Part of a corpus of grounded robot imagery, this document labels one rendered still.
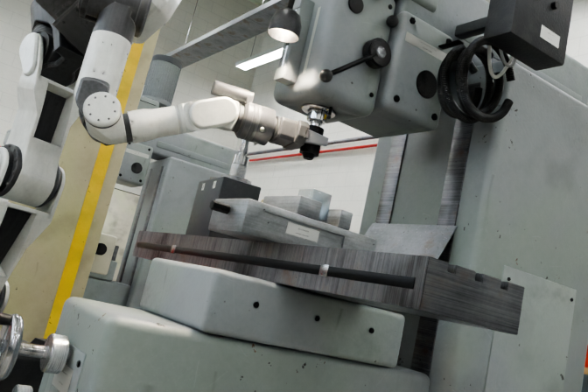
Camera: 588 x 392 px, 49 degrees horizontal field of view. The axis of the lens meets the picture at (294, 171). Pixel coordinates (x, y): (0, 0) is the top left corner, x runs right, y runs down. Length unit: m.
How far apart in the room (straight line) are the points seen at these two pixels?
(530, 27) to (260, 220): 0.74
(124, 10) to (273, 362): 0.83
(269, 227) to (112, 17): 0.59
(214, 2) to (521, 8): 10.63
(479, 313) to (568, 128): 0.91
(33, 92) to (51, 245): 1.33
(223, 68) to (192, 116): 10.36
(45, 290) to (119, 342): 1.91
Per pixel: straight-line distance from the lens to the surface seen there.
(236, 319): 1.26
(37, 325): 3.09
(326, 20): 1.53
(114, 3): 1.54
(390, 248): 1.72
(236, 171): 1.87
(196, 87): 11.48
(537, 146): 1.77
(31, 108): 1.86
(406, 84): 1.60
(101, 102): 1.43
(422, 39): 1.66
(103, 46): 1.50
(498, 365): 1.67
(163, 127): 1.45
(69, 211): 3.08
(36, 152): 1.83
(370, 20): 1.59
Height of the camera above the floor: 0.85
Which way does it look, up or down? 11 degrees up
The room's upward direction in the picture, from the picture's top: 13 degrees clockwise
